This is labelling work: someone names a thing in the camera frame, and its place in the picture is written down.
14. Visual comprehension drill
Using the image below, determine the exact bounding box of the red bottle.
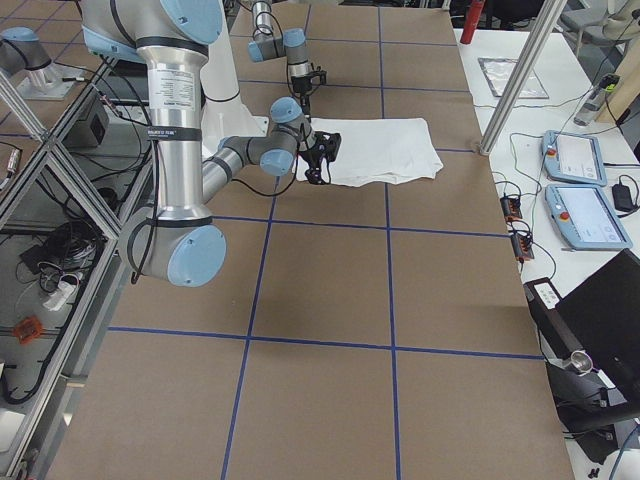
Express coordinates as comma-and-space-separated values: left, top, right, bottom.
460, 0, 485, 45

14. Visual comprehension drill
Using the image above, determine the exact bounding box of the lower blue teach pendant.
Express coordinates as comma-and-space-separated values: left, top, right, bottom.
544, 184, 633, 251

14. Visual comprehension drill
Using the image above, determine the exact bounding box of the black power adapter brick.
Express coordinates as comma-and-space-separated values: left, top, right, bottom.
612, 183, 635, 213

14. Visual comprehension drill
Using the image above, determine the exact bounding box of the white camera mast column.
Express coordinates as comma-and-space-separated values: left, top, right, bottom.
199, 0, 249, 146

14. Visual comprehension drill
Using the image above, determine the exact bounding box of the grey control box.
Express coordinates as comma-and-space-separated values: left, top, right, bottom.
63, 95, 109, 148

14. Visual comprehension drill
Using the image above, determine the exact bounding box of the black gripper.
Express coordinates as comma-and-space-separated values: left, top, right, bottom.
290, 64, 327, 119
299, 131, 342, 184

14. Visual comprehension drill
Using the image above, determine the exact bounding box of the black laptop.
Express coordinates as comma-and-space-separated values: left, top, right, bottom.
555, 249, 639, 399

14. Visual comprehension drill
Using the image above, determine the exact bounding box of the blue teach pendant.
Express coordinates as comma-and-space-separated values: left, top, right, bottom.
541, 130, 607, 186
544, 184, 633, 251

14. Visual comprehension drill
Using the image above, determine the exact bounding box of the aluminium frame post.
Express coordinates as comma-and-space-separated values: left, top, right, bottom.
479, 0, 567, 156

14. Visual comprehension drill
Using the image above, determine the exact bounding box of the white long-sleeve printed shirt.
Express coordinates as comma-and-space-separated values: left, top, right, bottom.
311, 118, 443, 187

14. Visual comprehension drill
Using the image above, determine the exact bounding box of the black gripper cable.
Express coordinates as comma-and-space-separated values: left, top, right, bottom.
227, 127, 336, 197

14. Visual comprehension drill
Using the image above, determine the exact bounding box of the lower orange black adapter box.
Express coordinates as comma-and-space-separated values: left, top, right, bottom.
510, 231, 535, 263

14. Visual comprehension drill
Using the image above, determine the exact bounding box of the upper orange black adapter box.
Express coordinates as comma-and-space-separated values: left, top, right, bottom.
500, 196, 523, 222

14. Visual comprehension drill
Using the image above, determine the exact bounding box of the silver foil tray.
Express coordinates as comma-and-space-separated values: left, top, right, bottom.
477, 56, 549, 99

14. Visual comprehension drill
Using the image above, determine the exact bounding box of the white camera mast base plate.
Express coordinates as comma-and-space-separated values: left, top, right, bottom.
202, 115, 269, 158

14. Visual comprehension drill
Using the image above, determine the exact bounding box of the orange plastic part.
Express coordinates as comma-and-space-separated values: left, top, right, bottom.
12, 315, 44, 345

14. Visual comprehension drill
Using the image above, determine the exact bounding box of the silver metal cup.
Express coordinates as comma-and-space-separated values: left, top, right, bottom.
567, 350, 593, 376

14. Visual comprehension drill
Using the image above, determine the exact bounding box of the white power strip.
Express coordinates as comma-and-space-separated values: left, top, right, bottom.
43, 280, 78, 311

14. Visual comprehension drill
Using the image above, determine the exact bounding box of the upper blue teach pendant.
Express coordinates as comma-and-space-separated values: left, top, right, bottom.
541, 130, 607, 186

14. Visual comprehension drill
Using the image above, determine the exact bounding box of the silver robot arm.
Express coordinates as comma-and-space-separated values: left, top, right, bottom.
247, 1, 327, 120
82, 0, 341, 287

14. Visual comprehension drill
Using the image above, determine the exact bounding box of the orange black adapter box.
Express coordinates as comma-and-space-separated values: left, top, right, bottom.
500, 196, 523, 222
510, 231, 535, 263

